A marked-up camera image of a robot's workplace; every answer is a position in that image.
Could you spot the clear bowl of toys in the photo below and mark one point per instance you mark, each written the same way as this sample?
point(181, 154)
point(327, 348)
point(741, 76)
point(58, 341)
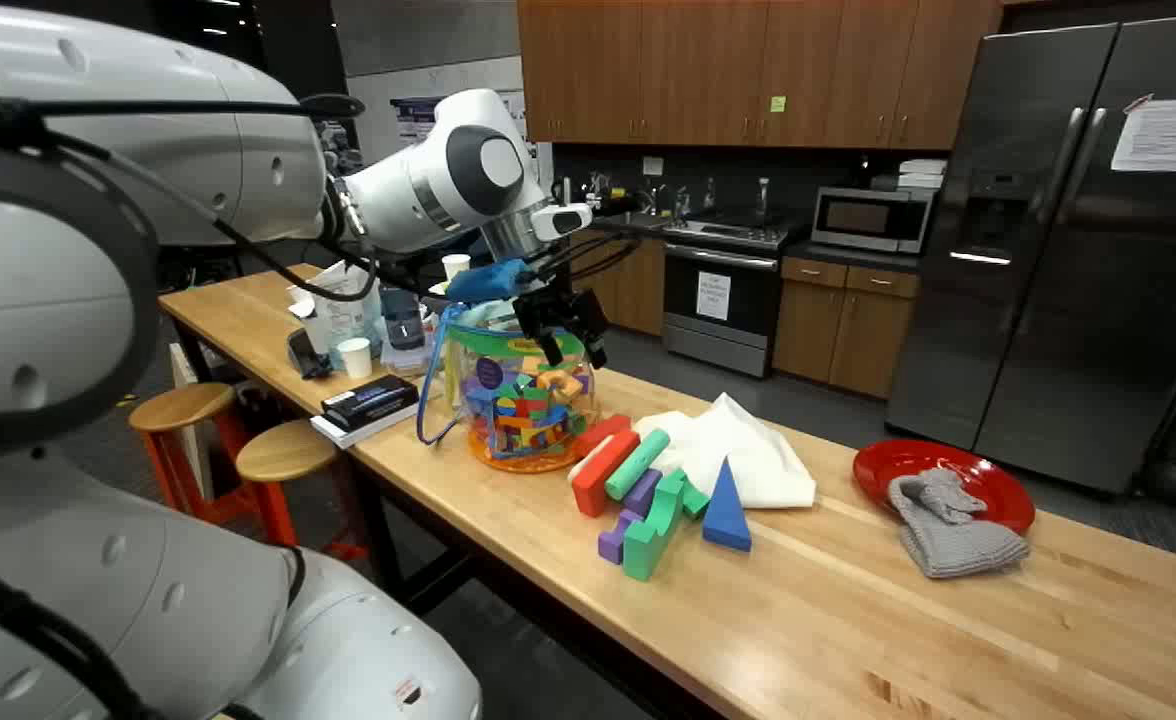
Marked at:
point(531, 404)

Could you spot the red foam block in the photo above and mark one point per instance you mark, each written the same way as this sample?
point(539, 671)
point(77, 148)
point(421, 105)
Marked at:
point(596, 473)

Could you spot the narrow wooden base cabinet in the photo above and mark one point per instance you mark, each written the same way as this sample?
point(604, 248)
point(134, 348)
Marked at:
point(634, 286)

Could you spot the green foam cylinder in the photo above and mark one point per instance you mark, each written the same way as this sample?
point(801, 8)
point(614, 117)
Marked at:
point(639, 467)

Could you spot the wooden base cabinets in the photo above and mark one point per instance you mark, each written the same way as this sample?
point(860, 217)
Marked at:
point(840, 335)

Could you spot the blue foam triangle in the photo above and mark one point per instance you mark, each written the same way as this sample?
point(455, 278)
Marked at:
point(726, 519)

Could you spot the grey cloth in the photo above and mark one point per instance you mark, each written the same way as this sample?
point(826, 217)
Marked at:
point(952, 541)

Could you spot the white dishes stack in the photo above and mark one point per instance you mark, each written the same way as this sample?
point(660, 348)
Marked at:
point(921, 175)

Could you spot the small white paper sign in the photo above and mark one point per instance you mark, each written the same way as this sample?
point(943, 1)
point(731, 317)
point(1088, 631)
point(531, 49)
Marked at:
point(713, 296)

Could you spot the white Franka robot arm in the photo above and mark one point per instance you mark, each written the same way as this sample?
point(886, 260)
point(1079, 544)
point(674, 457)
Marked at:
point(31, 293)

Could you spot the purple foam block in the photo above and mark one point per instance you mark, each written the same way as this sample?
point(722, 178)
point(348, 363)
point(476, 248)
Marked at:
point(609, 541)
point(641, 490)

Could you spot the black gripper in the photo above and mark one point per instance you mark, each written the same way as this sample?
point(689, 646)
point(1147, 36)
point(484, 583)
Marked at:
point(563, 310)

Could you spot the wooden wall cabinets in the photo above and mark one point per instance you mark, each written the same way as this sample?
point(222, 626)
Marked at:
point(748, 65)

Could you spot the silver microwave oven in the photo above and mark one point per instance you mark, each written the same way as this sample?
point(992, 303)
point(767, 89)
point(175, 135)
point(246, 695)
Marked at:
point(871, 223)

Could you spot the black stove oven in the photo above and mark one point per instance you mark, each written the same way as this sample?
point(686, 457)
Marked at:
point(731, 315)

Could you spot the stainless steel refrigerator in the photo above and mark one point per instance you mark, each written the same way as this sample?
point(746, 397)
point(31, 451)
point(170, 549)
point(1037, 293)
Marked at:
point(1071, 293)

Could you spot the wooden stool orange legs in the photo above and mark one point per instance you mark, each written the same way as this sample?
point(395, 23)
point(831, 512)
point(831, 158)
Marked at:
point(286, 451)
point(181, 404)

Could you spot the white cloth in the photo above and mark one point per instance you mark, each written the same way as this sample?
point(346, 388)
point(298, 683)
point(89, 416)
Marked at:
point(748, 460)

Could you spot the clear bottle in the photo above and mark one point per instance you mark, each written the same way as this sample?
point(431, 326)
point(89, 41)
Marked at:
point(760, 201)

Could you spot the red plate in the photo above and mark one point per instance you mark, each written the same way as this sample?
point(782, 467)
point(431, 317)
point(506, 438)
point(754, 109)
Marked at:
point(992, 490)

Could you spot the blue wall poster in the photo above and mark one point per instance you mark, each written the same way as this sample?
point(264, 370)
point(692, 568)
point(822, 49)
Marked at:
point(417, 117)

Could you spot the dark water jug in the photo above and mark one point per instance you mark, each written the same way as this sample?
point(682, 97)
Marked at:
point(406, 322)

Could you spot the white cup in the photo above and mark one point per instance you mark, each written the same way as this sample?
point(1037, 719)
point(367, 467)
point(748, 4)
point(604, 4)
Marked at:
point(455, 267)

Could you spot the black book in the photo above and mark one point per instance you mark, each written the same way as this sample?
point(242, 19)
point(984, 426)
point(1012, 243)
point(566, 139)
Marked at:
point(370, 403)

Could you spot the small black device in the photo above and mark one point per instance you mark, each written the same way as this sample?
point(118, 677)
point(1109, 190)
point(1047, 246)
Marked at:
point(305, 354)

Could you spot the green sticky note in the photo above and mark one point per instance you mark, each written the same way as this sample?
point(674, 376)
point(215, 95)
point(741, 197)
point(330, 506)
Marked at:
point(779, 102)

